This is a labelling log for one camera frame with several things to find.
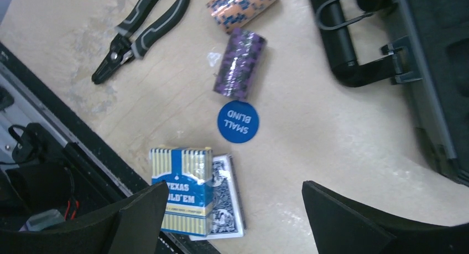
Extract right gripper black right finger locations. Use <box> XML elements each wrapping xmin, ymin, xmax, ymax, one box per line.
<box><xmin>302</xmin><ymin>181</ymin><xmax>468</xmax><ymax>253</ymax></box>

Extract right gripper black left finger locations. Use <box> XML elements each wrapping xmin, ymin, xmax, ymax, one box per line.
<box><xmin>1</xmin><ymin>182</ymin><xmax>169</xmax><ymax>253</ymax></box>

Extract purple black poker chip roll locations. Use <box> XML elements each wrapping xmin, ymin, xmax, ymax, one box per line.
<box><xmin>213</xmin><ymin>28</ymin><xmax>267</xmax><ymax>101</ymax></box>

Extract orange blue poker chip roll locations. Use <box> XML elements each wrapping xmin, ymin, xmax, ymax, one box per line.
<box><xmin>206</xmin><ymin>0</ymin><xmax>278</xmax><ymax>34</ymax></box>

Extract blue Texas Hold'em card box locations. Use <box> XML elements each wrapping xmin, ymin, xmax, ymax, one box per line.
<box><xmin>149</xmin><ymin>147</ymin><xmax>213</xmax><ymax>237</ymax></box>

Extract black poker set case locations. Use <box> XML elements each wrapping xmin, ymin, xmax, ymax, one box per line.
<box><xmin>309</xmin><ymin>0</ymin><xmax>468</xmax><ymax>185</ymax></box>

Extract blue backed playing card deck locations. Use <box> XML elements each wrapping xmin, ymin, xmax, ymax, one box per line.
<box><xmin>189</xmin><ymin>153</ymin><xmax>247</xmax><ymax>241</ymax></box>

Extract blue small blind button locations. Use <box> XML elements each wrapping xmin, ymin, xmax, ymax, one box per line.
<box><xmin>217</xmin><ymin>100</ymin><xmax>260</xmax><ymax>143</ymax></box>

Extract black grey wire stripper pliers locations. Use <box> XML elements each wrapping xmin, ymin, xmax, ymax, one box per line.
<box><xmin>91</xmin><ymin>0</ymin><xmax>191</xmax><ymax>85</ymax></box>

